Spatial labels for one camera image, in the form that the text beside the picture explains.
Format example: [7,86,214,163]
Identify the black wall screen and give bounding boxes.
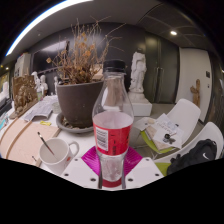
[31,39,71,73]

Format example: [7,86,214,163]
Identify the white cabinet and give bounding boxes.
[13,52,32,78]

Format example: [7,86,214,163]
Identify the loose paper sheets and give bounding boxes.
[133,113,185,150]

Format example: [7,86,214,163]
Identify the white mug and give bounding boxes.
[38,137,80,177]

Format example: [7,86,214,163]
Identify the grey plant saucer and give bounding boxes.
[55,112,95,135]

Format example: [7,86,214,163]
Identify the green seat cushion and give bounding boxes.
[139,130,174,155]
[154,162,172,176]

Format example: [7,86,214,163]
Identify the clear red-labelled drink bottle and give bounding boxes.
[91,59,135,190]

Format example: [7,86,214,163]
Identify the newspaper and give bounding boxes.
[22,95,59,123]

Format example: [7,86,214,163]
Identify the small white cup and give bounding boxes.
[51,101,63,115]

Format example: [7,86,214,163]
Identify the dried plant in grey pot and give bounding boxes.
[45,18,126,129]

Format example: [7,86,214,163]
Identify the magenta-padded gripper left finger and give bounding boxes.
[60,146,101,190]

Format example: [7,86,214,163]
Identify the ceiling light strip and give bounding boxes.
[5,0,94,56]

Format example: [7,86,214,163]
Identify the white plastic chair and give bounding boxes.
[139,98,202,161]
[154,121,224,176]

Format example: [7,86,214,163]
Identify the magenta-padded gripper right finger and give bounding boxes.
[123,146,165,190]

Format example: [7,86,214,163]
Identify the white plaster statue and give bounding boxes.
[127,49,153,118]

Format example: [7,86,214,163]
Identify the tan wooden drawing board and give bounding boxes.
[0,118,63,168]

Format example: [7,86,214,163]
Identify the small white statuette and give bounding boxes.
[39,74,50,97]

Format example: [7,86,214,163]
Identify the black backpack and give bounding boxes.
[166,138,218,176]

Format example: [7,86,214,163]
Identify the wooden mannequin figure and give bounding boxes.
[189,78,201,108]

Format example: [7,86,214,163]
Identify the paintbrush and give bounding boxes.
[36,131,56,158]

